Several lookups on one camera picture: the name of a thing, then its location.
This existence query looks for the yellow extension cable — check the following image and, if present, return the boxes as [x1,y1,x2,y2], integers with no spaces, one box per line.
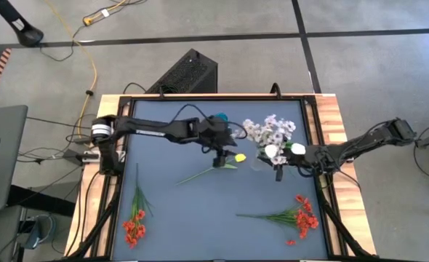
[42,0,99,138]

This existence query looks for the black aluminium table frame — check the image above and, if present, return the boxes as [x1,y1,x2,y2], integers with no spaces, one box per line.
[67,93,377,262]

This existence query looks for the yellow cable bundle white tag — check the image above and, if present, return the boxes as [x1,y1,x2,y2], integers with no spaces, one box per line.
[82,0,148,27]

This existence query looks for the white flower bunch green stems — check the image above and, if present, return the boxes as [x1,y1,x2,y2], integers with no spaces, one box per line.
[232,114,297,167]
[257,143,290,167]

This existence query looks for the black stand base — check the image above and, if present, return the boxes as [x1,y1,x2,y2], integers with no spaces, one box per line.
[0,0,45,48]

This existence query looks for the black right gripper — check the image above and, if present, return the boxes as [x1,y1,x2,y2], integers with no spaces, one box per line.
[274,146,325,183]

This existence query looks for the blue-grey bucket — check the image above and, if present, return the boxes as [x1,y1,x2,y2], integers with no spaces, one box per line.
[24,213,56,250]

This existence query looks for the black upright bracket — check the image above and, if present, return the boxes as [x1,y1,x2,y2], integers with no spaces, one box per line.
[270,82,284,100]

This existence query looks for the orange flower bunch grassy stems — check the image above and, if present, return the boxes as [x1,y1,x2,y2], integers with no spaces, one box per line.
[235,194,320,240]
[121,162,154,250]

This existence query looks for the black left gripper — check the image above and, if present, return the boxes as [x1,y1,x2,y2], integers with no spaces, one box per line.
[198,115,239,169]

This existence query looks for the yellow artificial tulip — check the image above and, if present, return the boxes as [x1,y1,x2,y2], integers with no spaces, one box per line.
[175,153,247,186]

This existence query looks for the black computer tower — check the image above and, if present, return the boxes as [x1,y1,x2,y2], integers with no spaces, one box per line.
[144,48,219,95]

